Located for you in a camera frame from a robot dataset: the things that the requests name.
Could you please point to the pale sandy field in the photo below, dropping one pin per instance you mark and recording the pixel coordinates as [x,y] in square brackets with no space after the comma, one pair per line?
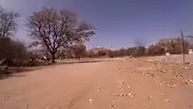
[188,58]

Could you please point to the distant row of trees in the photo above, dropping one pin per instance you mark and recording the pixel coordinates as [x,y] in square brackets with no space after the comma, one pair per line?
[134,50]

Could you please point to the reddish sandy dirt ground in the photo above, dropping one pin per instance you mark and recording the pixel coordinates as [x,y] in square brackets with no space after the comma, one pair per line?
[87,91]

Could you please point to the thicket of bare trees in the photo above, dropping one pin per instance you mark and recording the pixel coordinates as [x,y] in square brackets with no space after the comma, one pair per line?
[2,48]

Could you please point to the large bare tree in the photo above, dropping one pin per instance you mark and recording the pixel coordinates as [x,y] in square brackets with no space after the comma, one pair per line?
[52,34]

